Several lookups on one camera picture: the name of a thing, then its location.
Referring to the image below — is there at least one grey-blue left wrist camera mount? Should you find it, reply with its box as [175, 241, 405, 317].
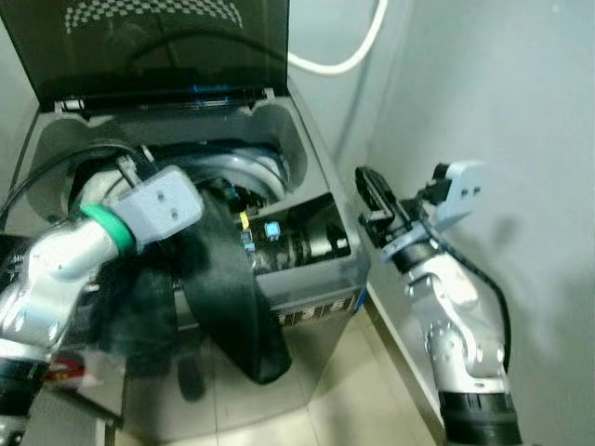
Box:
[116, 165, 205, 249]

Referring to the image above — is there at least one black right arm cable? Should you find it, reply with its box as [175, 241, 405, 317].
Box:
[437, 237, 512, 373]

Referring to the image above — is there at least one grey top-load washing machine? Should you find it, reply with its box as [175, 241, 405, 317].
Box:
[0, 88, 371, 443]

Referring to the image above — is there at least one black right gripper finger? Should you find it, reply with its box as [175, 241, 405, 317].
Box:
[372, 172, 401, 224]
[356, 165, 384, 219]

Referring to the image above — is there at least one black garment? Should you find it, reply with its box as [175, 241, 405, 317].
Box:
[88, 186, 295, 387]

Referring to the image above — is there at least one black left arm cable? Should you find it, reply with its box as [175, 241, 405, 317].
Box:
[0, 139, 154, 233]

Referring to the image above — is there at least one white water hose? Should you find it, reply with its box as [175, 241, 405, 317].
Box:
[286, 0, 390, 75]

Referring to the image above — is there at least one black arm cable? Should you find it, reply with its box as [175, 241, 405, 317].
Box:
[437, 237, 512, 373]
[0, 139, 154, 233]

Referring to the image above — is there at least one grey-blue wrist camera mount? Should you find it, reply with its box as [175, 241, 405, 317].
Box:
[379, 161, 490, 269]
[116, 165, 205, 249]

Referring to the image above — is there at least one grey-blue right wrist camera mount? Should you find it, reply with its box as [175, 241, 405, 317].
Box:
[379, 161, 490, 269]

